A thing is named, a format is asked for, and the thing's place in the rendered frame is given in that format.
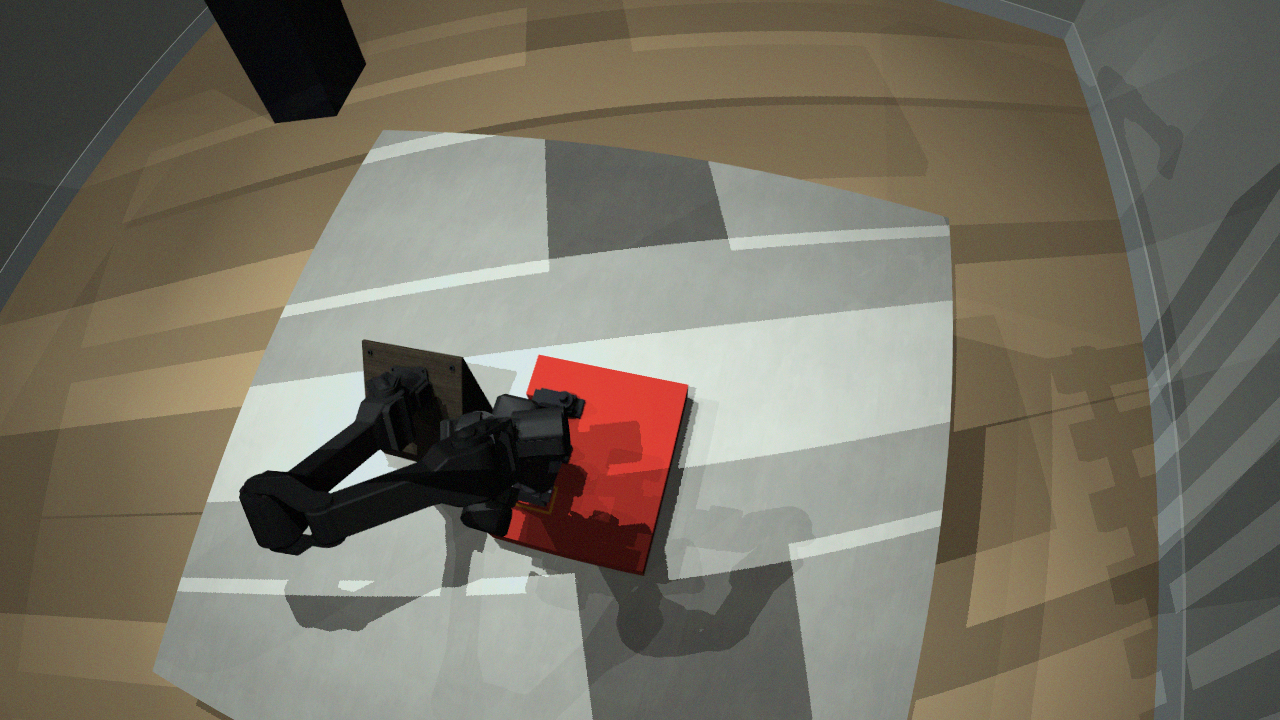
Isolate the red flat rectangular plate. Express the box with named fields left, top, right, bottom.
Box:
left=489, top=355, right=689, bottom=577

